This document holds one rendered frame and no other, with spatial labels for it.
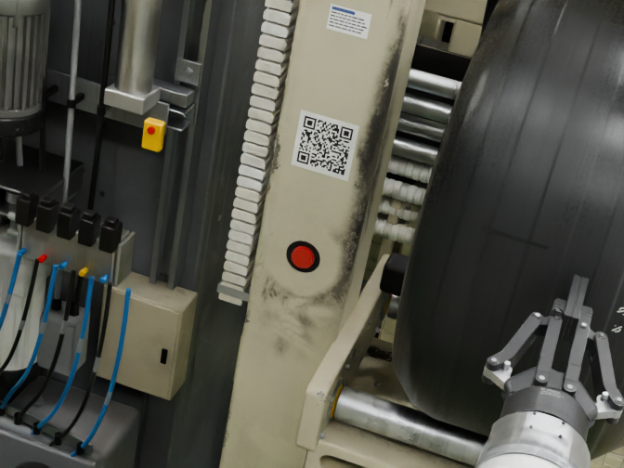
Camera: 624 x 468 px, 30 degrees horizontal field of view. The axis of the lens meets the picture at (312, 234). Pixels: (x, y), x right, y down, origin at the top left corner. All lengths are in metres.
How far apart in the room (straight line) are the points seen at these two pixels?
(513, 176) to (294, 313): 0.45
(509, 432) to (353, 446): 0.57
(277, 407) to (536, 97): 0.63
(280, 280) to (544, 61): 0.48
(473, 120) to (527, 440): 0.41
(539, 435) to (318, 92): 0.60
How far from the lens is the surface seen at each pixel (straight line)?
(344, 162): 1.43
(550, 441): 0.96
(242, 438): 1.69
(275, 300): 1.55
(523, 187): 1.21
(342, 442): 1.52
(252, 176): 1.49
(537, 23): 1.30
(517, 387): 1.05
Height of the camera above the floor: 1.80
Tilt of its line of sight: 28 degrees down
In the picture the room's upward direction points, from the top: 11 degrees clockwise
